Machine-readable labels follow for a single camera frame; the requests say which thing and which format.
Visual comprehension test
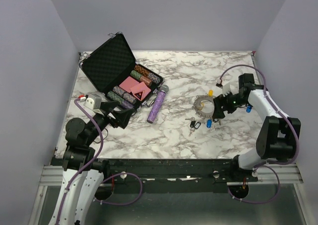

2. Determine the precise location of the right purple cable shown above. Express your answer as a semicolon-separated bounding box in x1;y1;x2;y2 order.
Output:
216;64;300;203

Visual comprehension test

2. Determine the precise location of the pink card deck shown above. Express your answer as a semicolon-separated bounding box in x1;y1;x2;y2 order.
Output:
119;76;140;91

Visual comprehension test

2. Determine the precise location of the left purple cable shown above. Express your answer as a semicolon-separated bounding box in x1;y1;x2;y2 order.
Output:
54;94;144;225

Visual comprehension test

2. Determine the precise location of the black mounting base rail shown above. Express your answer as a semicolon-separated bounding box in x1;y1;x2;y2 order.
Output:
97;159;258;196

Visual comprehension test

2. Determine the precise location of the purple cable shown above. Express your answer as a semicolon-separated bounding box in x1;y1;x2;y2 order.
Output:
216;64;300;203
54;94;144;225

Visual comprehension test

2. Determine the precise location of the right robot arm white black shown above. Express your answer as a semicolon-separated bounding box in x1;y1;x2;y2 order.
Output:
212;74;301;181

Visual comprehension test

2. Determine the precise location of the blue key tag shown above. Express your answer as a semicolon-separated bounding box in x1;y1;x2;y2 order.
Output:
206;119;212;128
246;105;252;113

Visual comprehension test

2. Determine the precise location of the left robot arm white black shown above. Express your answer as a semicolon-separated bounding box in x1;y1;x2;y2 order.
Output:
49;97;135;225

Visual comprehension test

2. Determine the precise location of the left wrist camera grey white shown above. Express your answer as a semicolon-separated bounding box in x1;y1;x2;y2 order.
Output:
83;94;102;111

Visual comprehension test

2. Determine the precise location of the pink card box triangle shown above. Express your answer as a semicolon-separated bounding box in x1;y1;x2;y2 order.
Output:
130;82;151;101

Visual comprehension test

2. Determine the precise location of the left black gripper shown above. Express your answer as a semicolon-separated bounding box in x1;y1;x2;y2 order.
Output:
85;100;134;146

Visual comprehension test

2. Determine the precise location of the yellow key tag upper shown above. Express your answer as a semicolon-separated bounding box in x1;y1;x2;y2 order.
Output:
208;90;214;97

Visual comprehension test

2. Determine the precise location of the purple glitter microphone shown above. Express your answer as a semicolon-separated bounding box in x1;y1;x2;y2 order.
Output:
147;85;169;124

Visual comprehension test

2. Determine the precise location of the black clear key tag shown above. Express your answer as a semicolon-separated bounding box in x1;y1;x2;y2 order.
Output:
194;122;201;130

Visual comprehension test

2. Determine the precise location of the blue key tag far right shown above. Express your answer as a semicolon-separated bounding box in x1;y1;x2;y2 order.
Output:
246;105;252;113

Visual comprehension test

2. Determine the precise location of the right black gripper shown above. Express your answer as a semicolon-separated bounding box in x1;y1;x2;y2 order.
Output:
212;89;249;119

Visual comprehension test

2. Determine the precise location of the black poker chip case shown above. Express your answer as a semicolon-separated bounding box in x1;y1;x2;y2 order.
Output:
79;32;164;110

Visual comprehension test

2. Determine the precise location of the silver key black tag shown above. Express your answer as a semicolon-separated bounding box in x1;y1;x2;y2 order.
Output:
185;117;196;128

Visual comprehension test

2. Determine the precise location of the round metal keyring disc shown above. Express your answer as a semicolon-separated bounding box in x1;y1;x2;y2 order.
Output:
192;94;215;119

